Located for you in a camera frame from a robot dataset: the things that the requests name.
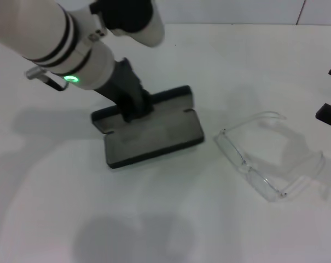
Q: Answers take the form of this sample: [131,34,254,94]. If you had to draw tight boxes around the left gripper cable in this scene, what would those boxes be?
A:
[24,66,70,93]

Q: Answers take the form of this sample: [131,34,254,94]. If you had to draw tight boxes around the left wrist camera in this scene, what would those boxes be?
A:
[89,0,166,49]

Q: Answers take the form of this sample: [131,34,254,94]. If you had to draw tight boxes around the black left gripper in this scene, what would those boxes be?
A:
[95,57,155,123]

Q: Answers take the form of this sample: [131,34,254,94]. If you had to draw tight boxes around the clear frame glasses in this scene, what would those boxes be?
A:
[214,110,326,203]

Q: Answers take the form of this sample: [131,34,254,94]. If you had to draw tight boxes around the black glasses case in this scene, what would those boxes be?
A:
[90,84,205,169]

